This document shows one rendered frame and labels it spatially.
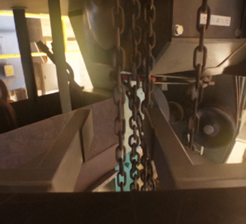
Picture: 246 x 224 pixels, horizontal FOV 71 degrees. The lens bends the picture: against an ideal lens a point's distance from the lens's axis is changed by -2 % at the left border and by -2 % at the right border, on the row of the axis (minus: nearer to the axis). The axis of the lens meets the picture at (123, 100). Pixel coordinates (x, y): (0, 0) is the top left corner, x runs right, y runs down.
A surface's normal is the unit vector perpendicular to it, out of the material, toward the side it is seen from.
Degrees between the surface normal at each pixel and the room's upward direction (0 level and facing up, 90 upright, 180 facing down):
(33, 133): 90
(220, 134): 93
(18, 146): 90
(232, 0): 90
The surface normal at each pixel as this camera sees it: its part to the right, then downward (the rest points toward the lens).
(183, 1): 0.49, 0.25
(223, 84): -0.65, 0.24
